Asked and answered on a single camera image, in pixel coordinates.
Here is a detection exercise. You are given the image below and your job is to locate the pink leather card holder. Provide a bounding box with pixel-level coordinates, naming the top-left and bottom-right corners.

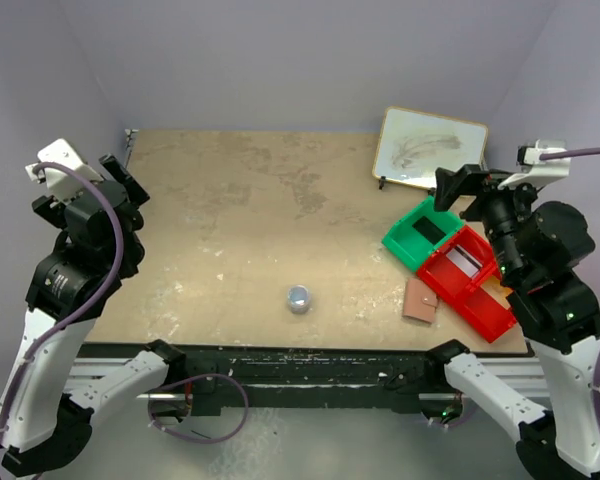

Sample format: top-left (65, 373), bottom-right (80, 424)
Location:
top-left (402, 277), bottom-right (439, 325)

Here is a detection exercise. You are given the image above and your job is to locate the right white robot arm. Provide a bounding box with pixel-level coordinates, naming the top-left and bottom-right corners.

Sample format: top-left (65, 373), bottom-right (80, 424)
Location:
top-left (427, 165), bottom-right (600, 479)

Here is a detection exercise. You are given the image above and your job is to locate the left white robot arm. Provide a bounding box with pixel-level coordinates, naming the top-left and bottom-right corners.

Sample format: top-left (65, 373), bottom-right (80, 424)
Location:
top-left (0, 155), bottom-right (186, 478)

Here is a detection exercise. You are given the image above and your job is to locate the black card in green bin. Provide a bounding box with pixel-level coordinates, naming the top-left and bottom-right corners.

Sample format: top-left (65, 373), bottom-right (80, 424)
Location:
top-left (413, 217), bottom-right (446, 245)

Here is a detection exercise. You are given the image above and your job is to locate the white card in red bin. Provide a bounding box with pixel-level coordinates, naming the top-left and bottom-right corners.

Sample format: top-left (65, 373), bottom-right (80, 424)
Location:
top-left (446, 246), bottom-right (482, 278)

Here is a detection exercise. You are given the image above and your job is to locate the gold card in red bin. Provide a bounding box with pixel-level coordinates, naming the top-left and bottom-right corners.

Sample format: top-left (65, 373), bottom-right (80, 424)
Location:
top-left (482, 282), bottom-right (511, 306)

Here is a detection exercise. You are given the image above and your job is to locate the green plastic bin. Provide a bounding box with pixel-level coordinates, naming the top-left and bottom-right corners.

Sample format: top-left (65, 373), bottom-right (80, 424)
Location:
top-left (382, 196), bottom-right (464, 273)

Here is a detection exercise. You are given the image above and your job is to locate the small framed whiteboard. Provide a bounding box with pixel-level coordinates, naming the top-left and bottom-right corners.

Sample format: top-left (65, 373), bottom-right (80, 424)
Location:
top-left (372, 106), bottom-right (489, 190)

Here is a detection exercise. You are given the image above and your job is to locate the middle red plastic bin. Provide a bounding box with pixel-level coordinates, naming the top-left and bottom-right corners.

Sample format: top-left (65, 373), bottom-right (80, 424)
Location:
top-left (417, 226), bottom-right (496, 307)

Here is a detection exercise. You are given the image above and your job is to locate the red plastic bin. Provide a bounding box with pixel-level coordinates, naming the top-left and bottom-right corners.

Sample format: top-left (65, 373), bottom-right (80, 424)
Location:
top-left (417, 226), bottom-right (496, 307)
top-left (451, 276), bottom-right (517, 343)

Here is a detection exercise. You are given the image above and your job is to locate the right red plastic bin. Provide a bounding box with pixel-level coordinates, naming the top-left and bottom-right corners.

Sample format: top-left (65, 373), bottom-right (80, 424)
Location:
top-left (451, 276), bottom-right (517, 343)

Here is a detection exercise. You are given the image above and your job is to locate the clear jar of paper clips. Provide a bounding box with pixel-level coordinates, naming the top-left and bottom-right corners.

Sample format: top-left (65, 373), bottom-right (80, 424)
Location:
top-left (287, 285), bottom-right (311, 315)

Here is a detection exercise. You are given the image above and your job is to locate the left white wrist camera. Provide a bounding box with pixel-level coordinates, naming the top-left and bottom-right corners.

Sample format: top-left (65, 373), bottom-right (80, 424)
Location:
top-left (25, 138), bottom-right (104, 204)

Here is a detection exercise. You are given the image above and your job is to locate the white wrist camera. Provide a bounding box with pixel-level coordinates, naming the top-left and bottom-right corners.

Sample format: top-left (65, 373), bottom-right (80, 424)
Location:
top-left (498, 139), bottom-right (571, 190)
top-left (25, 138), bottom-right (104, 204)

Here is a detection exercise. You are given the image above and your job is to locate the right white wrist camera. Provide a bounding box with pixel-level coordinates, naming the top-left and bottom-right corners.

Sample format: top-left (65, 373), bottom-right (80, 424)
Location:
top-left (498, 139), bottom-right (571, 190)

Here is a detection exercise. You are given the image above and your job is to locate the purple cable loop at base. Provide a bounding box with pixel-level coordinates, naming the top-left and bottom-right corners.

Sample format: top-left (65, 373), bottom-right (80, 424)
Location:
top-left (147, 373), bottom-right (250, 445)

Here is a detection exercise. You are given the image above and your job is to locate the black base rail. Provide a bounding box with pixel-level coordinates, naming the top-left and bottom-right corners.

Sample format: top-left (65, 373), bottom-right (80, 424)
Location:
top-left (66, 343), bottom-right (547, 416)

